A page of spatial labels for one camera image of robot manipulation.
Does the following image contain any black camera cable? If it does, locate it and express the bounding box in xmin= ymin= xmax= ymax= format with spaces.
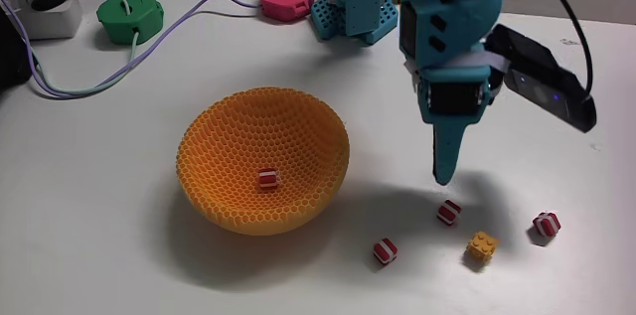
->
xmin=511 ymin=0 xmax=595 ymax=98

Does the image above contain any yellow honeycomb basket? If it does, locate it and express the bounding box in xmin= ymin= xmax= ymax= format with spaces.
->
xmin=175 ymin=85 xmax=351 ymax=236

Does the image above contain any green round cable box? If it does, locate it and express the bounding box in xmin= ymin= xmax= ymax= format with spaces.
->
xmin=95 ymin=0 xmax=165 ymax=47

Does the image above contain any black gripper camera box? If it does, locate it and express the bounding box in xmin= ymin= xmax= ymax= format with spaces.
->
xmin=484 ymin=24 xmax=598 ymax=134

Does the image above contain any mint green cable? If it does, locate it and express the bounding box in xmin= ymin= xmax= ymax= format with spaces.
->
xmin=29 ymin=0 xmax=175 ymax=97

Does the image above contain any white power block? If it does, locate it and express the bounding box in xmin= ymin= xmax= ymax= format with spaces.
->
xmin=7 ymin=0 xmax=83 ymax=41

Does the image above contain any yellow studded brick cube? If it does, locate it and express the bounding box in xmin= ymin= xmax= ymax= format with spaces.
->
xmin=465 ymin=231 xmax=501 ymax=263

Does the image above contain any purple cable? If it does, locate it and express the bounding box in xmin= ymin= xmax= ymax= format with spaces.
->
xmin=0 ymin=0 xmax=262 ymax=101

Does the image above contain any black object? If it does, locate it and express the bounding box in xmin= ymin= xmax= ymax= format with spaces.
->
xmin=0 ymin=5 xmax=34 ymax=93

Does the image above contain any red white striped cube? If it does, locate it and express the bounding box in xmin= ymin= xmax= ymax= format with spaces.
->
xmin=372 ymin=236 xmax=399 ymax=266
xmin=256 ymin=168 xmax=282 ymax=193
xmin=436 ymin=199 xmax=463 ymax=228
xmin=532 ymin=211 xmax=562 ymax=238

